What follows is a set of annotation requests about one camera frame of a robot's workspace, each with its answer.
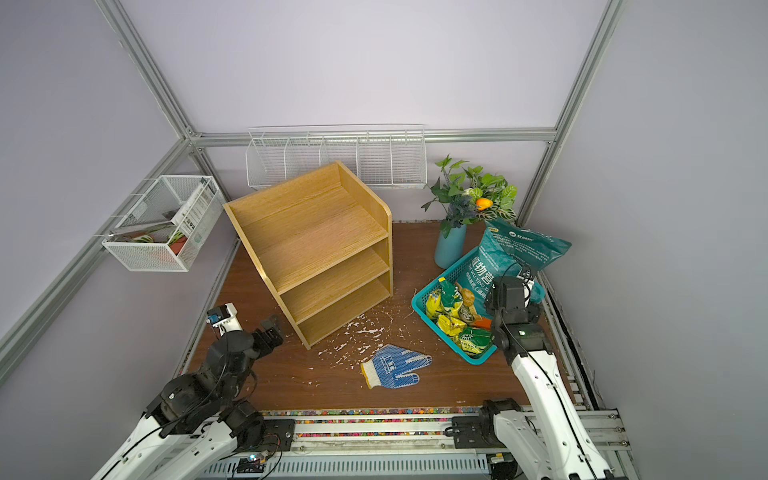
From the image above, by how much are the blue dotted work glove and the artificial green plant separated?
1.23 ft

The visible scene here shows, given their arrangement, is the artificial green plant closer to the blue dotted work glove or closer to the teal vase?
the teal vase

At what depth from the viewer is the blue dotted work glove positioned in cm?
84

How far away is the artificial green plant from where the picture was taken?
793 millimetres
